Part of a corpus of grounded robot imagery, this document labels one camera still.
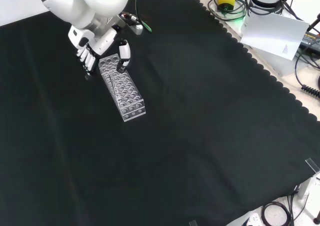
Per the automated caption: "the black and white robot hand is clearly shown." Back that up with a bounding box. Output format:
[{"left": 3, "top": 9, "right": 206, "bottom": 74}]
[{"left": 67, "top": 25, "right": 132, "bottom": 82}]

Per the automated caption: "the clear glass test tube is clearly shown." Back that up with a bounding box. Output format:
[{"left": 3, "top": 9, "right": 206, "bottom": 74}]
[{"left": 106, "top": 72, "right": 120, "bottom": 101}]

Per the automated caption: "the clear plastic test tube rack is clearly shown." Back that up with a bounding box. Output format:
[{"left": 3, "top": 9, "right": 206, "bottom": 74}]
[{"left": 98, "top": 53, "right": 147, "bottom": 123}]

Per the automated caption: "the black bench cloth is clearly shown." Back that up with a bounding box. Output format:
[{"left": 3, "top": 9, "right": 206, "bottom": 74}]
[{"left": 0, "top": 0, "right": 320, "bottom": 226}]

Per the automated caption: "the pale board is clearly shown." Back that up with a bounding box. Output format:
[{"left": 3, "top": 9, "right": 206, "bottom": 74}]
[{"left": 239, "top": 12, "right": 310, "bottom": 61}]

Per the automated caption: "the pale grey box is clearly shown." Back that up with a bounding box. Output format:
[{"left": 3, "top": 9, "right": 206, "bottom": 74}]
[{"left": 249, "top": 45, "right": 302, "bottom": 77}]

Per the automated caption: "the black power adapter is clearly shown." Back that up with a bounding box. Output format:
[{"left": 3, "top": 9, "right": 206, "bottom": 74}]
[{"left": 299, "top": 31, "right": 320, "bottom": 52}]

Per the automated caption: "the black tripod leg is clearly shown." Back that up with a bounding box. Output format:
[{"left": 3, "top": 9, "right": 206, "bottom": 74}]
[{"left": 306, "top": 12, "right": 320, "bottom": 35}]

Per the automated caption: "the white power strip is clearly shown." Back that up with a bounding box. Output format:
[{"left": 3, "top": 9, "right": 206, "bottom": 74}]
[{"left": 240, "top": 212, "right": 263, "bottom": 226}]

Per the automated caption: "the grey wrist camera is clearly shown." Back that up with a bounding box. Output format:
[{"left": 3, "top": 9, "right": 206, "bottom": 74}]
[{"left": 117, "top": 11, "right": 145, "bottom": 36}]

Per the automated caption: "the green cable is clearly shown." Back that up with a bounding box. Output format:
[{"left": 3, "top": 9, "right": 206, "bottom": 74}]
[{"left": 134, "top": 0, "right": 153, "bottom": 34}]

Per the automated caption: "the black coiled cable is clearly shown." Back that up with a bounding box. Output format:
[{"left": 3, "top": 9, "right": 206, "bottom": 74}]
[{"left": 294, "top": 49, "right": 320, "bottom": 99}]

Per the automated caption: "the black cable coil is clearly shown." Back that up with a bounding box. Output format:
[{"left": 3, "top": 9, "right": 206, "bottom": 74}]
[{"left": 261, "top": 201, "right": 295, "bottom": 226}]

